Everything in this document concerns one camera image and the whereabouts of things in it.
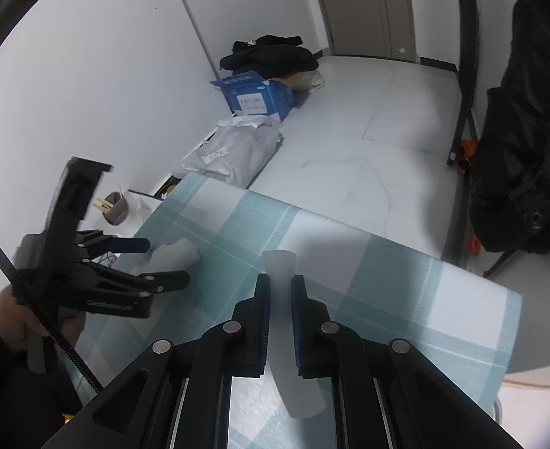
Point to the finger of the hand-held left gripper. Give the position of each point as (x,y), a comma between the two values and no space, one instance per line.
(132,245)
(162,283)

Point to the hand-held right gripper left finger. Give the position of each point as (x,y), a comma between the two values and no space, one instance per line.
(262,327)

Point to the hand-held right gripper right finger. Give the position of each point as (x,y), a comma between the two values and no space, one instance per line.
(298,327)

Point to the translucent plastic cup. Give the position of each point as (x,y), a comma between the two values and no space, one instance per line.
(282,266)

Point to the person's left hand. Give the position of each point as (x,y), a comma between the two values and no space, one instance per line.
(15,318)

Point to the grey translucent utensil holder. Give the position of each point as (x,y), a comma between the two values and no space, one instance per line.
(118,210)

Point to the wooden chopsticks bundle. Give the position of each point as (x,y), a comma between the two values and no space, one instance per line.
(104,203)

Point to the teal checkered tablecloth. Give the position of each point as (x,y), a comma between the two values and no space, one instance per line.
(350,290)

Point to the brown crumpled bag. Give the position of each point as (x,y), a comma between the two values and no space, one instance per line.
(170,187)

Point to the grey mailer bag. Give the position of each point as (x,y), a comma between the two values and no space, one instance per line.
(237,154)

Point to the white mailer bag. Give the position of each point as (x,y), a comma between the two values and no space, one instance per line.
(247,121)

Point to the blue cardboard box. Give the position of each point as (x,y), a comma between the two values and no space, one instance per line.
(256,96)

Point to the pile of black clothes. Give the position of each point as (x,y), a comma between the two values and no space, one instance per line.
(275,54)

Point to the orange black tool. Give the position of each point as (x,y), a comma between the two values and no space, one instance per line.
(467,154)

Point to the beige bag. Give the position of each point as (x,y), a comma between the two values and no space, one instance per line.
(310,80)

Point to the black jacket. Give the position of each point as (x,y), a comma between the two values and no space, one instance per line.
(527,126)

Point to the grey entrance door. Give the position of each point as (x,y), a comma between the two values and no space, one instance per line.
(359,9)

